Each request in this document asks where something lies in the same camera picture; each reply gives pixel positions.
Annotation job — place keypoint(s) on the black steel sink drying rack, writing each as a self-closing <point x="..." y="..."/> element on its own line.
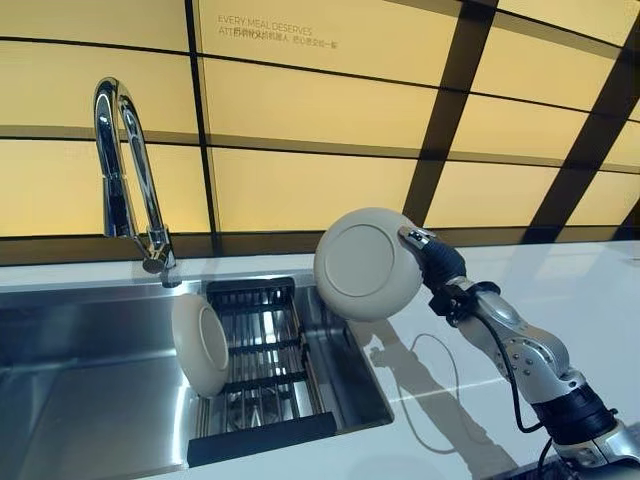
<point x="265" y="430"/>

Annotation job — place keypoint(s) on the chrome gooseneck faucet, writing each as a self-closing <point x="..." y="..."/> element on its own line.
<point x="112" y="165"/>

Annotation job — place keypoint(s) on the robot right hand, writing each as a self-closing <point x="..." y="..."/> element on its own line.
<point x="445" y="265"/>

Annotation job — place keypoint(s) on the stainless steel sink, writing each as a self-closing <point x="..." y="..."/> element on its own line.
<point x="90" y="380"/>

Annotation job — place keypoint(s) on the cream round plate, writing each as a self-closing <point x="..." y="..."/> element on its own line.
<point x="360" y="265"/>
<point x="200" y="345"/>

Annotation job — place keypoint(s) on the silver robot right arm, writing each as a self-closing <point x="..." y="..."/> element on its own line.
<point x="540" y="360"/>

